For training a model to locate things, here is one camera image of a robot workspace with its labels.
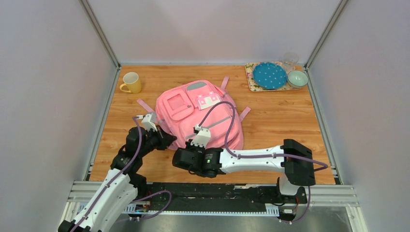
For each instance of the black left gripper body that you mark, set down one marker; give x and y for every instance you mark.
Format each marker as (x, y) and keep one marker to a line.
(154, 140)

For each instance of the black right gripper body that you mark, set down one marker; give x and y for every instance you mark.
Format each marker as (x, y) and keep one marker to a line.
(194, 148)

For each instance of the pink student backpack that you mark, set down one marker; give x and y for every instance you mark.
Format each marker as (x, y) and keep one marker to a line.
(180, 109)

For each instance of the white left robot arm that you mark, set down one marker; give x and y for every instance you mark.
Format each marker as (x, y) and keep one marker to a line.
(122, 183)

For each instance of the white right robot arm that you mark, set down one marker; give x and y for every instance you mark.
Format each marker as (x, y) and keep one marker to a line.
(292, 159)

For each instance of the yellow mug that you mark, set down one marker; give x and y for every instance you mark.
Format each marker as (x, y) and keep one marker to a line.
(131, 83)

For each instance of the blue polka dot plate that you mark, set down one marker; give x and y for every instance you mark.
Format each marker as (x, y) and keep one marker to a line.
(269, 75)

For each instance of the pale green bowl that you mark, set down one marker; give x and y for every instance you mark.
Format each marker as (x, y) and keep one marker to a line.
(297, 79)

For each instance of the floral placemat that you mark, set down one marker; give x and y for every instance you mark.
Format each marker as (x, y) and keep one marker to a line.
(254, 87)

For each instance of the clear drinking glass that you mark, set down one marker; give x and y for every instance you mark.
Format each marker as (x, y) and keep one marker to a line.
(290, 60)

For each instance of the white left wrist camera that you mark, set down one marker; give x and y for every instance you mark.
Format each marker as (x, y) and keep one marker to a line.
(148, 121)

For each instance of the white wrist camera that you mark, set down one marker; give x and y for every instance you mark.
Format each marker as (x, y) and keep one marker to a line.
(203, 136)
(148, 121)

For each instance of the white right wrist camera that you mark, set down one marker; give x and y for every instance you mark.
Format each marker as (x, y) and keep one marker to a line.
(203, 136)

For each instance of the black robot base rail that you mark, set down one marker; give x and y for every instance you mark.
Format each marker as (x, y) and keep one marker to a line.
(201, 197)

